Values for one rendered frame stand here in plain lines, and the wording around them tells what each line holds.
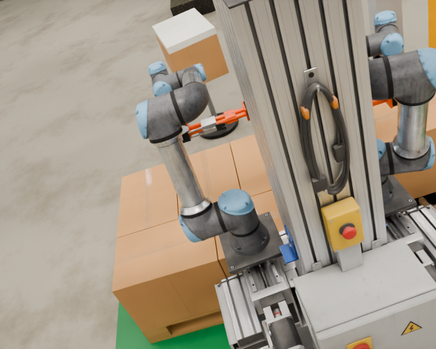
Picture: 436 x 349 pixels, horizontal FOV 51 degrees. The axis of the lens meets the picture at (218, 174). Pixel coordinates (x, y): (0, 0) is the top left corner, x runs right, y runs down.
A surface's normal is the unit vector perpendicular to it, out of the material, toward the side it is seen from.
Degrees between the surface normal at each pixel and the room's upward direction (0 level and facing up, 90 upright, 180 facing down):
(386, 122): 0
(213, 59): 90
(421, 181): 90
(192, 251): 0
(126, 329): 0
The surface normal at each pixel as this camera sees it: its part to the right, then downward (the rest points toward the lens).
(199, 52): 0.30, 0.54
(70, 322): -0.29, -0.73
